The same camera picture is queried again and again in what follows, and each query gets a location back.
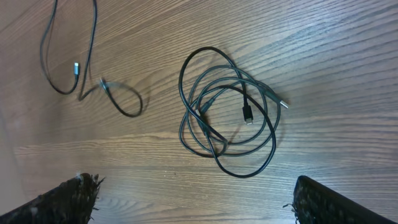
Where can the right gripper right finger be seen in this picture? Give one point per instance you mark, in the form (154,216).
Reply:
(314,203)

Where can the black cable silver plugs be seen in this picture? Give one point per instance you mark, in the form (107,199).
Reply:
(103,84)

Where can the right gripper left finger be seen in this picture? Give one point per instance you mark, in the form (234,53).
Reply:
(71,202)

